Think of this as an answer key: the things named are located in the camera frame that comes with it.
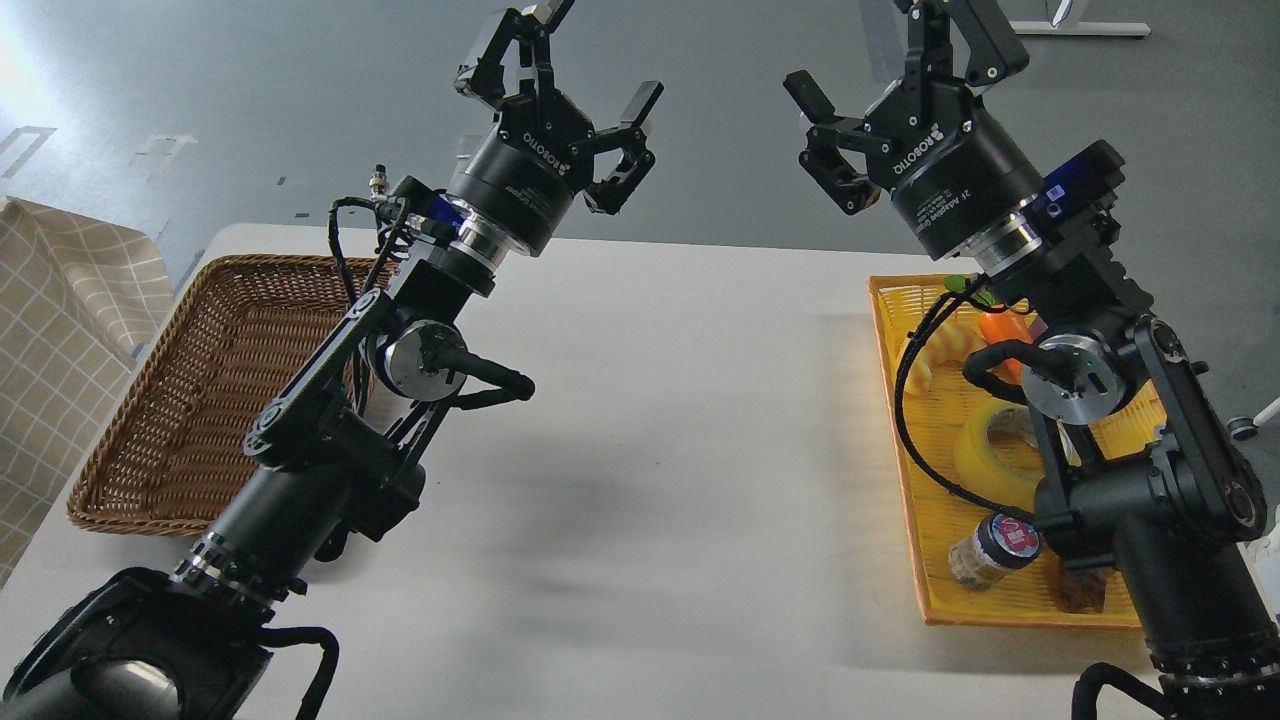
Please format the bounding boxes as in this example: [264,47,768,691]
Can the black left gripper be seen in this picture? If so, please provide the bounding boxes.
[447,1,666,258]

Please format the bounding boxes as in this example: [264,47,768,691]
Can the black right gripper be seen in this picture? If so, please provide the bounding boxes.
[783,1,1043,259]

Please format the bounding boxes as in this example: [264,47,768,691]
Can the yellow tape roll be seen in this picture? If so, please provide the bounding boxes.
[954,398,1044,512]

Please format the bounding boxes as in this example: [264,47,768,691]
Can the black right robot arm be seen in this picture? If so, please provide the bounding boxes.
[783,1,1279,719]

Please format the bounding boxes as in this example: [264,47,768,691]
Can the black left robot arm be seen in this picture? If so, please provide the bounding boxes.
[3,1,663,719]

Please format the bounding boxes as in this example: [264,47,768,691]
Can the white stand base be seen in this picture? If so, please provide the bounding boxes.
[1010,1,1152,38]

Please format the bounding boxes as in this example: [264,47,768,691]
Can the toy carrot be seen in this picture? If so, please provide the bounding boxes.
[943,275,1033,384]

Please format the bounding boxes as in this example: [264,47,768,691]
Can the toy croissant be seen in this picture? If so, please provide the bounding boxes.
[904,320,987,396]

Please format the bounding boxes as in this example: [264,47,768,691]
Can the brown wicker basket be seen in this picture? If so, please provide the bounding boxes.
[67,254,349,537]

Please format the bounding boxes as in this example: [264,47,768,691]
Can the yellow plastic basket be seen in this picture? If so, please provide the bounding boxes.
[867,274,1140,630]

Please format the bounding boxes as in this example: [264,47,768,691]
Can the small jar dark lid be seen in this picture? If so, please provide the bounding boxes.
[947,512,1042,591]

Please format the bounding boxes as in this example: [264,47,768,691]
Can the beige checkered cloth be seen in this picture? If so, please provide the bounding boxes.
[1,197,174,579]

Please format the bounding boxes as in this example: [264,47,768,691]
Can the brown toy animal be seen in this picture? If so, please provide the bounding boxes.
[1060,568,1115,614]

